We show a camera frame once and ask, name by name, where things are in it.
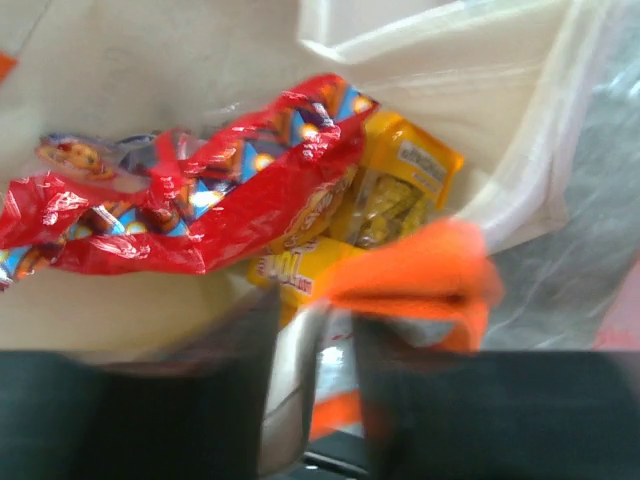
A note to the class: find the orange yellow snack bag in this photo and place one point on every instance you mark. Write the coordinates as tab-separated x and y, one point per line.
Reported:
404	176

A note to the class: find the pink plastic grocery bag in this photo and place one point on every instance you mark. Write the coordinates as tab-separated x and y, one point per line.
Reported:
560	286

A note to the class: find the red snack bag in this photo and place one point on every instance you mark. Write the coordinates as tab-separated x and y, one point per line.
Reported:
175	202

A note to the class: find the floral canvas tote bag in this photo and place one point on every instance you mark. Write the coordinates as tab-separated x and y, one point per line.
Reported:
505	82

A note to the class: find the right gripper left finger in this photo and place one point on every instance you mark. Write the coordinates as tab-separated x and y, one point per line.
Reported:
196	415

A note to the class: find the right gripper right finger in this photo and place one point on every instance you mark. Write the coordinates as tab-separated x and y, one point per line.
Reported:
496	414

